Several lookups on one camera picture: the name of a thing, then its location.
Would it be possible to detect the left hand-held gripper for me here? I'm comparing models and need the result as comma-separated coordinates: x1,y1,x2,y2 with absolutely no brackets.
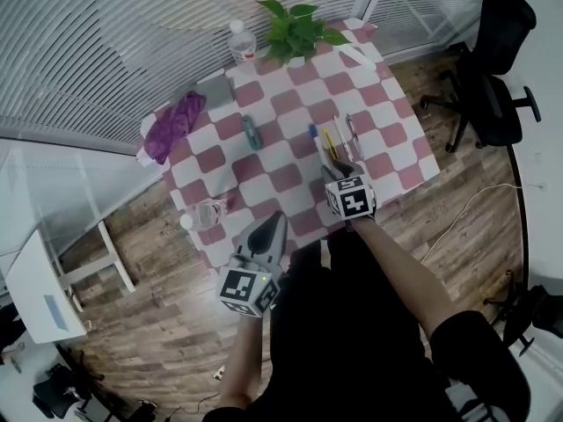
216,210,290,319

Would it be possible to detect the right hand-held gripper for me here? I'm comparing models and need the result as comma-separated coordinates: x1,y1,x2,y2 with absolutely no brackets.
320,159,377,223

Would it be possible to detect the yellow pen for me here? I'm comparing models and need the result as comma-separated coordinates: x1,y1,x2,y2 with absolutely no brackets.
323,128,340,157

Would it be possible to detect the blue white pen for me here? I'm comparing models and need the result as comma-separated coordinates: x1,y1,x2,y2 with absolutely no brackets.
309,123,331,169

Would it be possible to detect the teal utility knife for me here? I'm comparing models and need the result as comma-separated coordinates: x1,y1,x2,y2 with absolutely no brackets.
241,114,264,149

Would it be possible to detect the person's right forearm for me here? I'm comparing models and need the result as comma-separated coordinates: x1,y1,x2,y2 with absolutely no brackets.
349,215,454,338

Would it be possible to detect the person's left forearm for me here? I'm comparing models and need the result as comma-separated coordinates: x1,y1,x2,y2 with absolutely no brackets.
217,314,269,411

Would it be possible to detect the checkered table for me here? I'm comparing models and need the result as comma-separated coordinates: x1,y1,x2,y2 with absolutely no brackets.
135,18,441,280

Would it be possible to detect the black office chair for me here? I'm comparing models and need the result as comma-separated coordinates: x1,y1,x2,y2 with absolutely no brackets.
420,0,542,153

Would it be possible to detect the clear plastic water bottle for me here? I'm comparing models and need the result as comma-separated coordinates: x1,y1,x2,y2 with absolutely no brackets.
179,198,230,232
227,18,258,65

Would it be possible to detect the person's body in black clothing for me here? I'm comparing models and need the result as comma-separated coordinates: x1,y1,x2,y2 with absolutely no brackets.
201,235,533,422

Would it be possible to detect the green potted plant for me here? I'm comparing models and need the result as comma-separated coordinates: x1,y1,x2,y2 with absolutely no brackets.
255,0,352,68

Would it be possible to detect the grey flat pad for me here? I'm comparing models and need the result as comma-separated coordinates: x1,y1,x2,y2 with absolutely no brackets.
175,75,237,112

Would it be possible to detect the purple cloth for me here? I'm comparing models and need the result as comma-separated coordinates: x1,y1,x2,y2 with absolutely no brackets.
143,91,208,165

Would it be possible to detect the blue paper sheet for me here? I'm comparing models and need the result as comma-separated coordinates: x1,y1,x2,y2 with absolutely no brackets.
43,295,69,331

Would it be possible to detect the white side table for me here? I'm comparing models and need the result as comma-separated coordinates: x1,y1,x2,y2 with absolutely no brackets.
4,220,136,346

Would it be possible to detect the black chair with star base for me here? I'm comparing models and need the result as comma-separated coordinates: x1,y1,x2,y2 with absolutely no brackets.
483,270,563,358

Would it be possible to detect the small black swivel chair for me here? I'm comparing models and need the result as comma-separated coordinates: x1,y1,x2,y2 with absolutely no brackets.
33,362,93,419

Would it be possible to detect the long white floor cable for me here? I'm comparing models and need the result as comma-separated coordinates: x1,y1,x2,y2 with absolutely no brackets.
420,183,523,266

